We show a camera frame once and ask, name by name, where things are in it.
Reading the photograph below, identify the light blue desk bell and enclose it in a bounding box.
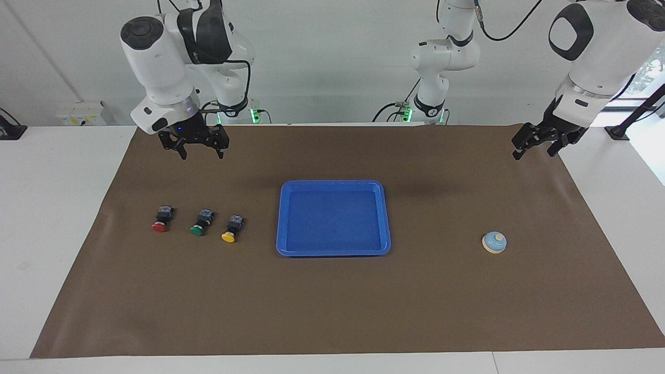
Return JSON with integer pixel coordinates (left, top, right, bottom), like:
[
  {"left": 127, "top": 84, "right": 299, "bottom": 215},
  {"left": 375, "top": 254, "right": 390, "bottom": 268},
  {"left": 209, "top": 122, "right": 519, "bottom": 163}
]
[{"left": 481, "top": 230, "right": 507, "bottom": 254}]

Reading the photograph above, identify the green push button switch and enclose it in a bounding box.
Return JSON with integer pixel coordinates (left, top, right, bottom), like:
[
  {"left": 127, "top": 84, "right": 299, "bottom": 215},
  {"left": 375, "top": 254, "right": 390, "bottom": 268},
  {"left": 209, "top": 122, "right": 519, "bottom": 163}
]
[{"left": 190, "top": 208, "right": 215, "bottom": 237}]

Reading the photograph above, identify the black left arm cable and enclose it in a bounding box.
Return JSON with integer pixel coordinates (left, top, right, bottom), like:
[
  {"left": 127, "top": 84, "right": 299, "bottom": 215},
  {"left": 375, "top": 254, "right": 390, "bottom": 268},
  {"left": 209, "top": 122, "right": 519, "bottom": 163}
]
[{"left": 475, "top": 0, "right": 543, "bottom": 41}]

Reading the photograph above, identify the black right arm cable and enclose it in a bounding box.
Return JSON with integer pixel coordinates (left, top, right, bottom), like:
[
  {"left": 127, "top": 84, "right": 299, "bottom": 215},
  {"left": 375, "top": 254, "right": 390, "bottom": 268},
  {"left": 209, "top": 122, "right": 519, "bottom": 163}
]
[{"left": 156, "top": 0, "right": 252, "bottom": 113}]

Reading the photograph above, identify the window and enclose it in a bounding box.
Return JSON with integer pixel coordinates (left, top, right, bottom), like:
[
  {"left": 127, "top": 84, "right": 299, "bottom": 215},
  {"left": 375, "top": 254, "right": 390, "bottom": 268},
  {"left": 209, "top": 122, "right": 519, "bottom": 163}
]
[{"left": 610, "top": 44, "right": 665, "bottom": 112}]

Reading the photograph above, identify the black camera stand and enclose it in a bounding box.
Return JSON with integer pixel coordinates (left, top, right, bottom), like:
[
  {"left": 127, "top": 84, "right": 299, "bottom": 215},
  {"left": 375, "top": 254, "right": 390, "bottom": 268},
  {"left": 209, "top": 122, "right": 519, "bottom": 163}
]
[{"left": 605, "top": 83, "right": 665, "bottom": 141}]

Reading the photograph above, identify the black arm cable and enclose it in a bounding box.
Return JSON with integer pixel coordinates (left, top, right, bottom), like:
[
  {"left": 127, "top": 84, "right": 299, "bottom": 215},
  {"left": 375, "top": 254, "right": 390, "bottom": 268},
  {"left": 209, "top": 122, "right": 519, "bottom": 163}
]
[
  {"left": 475, "top": 0, "right": 543, "bottom": 41},
  {"left": 156, "top": 0, "right": 252, "bottom": 113}
]

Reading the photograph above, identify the yellow push button switch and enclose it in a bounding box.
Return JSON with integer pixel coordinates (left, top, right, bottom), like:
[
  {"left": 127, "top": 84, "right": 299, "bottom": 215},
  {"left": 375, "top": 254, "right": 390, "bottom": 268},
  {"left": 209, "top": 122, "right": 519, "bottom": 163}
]
[{"left": 221, "top": 214, "right": 245, "bottom": 243}]

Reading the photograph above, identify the red push button switch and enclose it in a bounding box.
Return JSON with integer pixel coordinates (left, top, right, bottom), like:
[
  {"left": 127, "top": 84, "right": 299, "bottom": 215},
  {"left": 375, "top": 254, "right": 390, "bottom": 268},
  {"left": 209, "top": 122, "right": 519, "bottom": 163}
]
[{"left": 151, "top": 205, "right": 175, "bottom": 233}]

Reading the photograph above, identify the blue plastic tray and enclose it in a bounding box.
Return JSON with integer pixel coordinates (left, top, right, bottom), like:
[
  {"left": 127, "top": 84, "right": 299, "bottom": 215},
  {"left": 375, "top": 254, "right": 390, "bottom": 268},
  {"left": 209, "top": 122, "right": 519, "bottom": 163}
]
[{"left": 275, "top": 180, "right": 392, "bottom": 258}]

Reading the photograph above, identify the white wall socket box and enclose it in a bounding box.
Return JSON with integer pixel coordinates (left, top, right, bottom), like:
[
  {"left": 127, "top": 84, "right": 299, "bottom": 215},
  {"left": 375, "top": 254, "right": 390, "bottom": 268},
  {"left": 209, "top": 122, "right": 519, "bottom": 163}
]
[{"left": 56, "top": 101, "right": 108, "bottom": 126}]

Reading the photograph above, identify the black left base cable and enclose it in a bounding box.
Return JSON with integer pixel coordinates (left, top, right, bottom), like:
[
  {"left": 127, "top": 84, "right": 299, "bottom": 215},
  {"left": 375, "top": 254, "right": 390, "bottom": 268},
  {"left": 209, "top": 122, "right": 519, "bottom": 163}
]
[{"left": 371, "top": 78, "right": 421, "bottom": 123}]

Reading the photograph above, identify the brown table mat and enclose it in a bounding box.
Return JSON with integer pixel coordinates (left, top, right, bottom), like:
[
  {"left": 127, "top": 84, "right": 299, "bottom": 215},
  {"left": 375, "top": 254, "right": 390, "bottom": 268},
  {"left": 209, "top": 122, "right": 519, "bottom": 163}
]
[{"left": 30, "top": 124, "right": 665, "bottom": 359}]

